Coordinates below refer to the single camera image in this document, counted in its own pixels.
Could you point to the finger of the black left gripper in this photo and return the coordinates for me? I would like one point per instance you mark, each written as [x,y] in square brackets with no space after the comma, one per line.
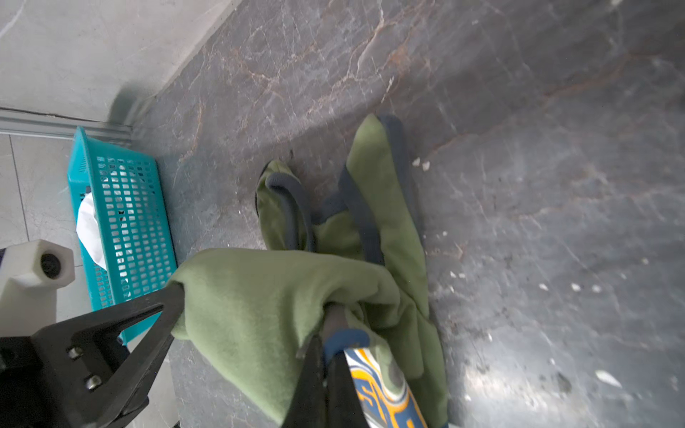
[96,370]

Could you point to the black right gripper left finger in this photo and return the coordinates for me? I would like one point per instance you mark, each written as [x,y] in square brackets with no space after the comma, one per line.
[308,405]

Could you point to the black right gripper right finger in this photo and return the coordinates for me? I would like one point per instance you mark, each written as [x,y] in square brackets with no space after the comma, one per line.
[344,408]

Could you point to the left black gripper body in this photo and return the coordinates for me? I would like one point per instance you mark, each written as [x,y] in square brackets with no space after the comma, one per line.
[32,392]

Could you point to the green tank top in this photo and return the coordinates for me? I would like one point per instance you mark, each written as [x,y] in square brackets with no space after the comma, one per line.
[352,271]

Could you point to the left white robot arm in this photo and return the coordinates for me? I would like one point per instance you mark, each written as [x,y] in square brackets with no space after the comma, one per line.
[31,275]

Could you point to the white tank top in basket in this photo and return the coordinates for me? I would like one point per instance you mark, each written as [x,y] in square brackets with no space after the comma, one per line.
[88,231]

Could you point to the teal plastic basket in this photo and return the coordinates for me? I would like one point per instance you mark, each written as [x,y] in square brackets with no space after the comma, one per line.
[132,221]

